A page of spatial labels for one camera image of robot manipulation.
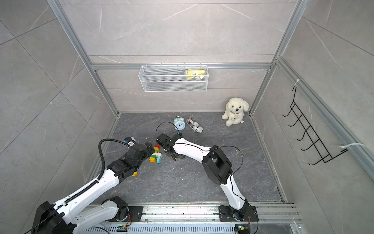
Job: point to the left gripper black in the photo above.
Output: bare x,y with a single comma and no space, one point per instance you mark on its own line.
150,147

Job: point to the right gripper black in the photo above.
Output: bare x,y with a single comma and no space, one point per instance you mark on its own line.
179,156

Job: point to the cream long lego brick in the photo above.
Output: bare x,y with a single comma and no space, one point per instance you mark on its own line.
157,154

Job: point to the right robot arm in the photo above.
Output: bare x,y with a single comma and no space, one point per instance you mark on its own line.
217,166

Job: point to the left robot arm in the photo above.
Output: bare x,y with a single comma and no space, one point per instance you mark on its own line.
49,221

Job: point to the blue alarm clock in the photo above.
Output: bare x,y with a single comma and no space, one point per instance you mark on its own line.
179,123

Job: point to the yellow sponge in basket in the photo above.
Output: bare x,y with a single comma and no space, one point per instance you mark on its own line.
195,73

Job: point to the white plush dog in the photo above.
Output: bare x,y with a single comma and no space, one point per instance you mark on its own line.
235,111

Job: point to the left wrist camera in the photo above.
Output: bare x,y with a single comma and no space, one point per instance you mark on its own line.
129,141

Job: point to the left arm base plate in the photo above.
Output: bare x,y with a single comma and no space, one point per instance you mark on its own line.
135,212

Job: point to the white wire mesh basket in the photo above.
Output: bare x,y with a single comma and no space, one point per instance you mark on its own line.
171,78

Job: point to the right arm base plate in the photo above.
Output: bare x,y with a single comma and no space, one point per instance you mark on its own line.
245,214

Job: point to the aluminium mounting rail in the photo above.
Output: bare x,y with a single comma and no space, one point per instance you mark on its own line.
182,213

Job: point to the black wire hook rack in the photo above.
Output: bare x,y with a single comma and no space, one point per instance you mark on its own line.
310,133

